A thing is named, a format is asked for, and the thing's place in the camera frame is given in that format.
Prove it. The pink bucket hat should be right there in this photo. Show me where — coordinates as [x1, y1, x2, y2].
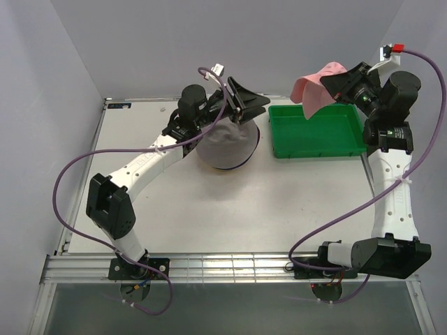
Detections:
[290, 62, 347, 120]

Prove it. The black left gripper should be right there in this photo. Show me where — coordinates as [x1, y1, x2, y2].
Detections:
[194, 76, 269, 129]

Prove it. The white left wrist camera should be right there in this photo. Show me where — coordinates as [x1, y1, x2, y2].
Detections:
[204, 63, 225, 87]

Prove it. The blue bucket hat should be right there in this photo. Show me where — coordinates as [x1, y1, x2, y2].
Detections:
[213, 124, 261, 169]

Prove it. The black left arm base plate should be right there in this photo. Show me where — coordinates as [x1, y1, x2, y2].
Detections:
[108, 257, 170, 281]

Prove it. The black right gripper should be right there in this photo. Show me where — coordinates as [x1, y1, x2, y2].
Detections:
[318, 62, 383, 119]

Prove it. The grey bucket hat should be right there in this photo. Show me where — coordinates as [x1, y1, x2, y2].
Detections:
[196, 119, 261, 170]

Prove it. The green plastic tray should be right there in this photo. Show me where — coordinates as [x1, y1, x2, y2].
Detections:
[268, 104, 367, 159]

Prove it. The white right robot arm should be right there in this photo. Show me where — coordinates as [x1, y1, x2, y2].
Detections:
[315, 63, 432, 279]

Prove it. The aluminium front rail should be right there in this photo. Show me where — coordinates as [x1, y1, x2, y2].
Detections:
[40, 253, 420, 284]

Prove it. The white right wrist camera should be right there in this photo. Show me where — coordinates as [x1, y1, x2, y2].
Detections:
[367, 44, 405, 75]

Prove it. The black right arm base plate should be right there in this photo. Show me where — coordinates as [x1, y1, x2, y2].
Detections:
[284, 256, 341, 280]

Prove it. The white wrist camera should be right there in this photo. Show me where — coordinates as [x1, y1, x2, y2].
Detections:
[204, 63, 225, 87]
[367, 44, 405, 75]

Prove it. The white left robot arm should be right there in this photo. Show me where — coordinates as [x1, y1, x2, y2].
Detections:
[86, 77, 270, 279]

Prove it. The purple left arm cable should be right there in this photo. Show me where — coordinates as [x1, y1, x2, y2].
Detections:
[52, 66, 231, 315]

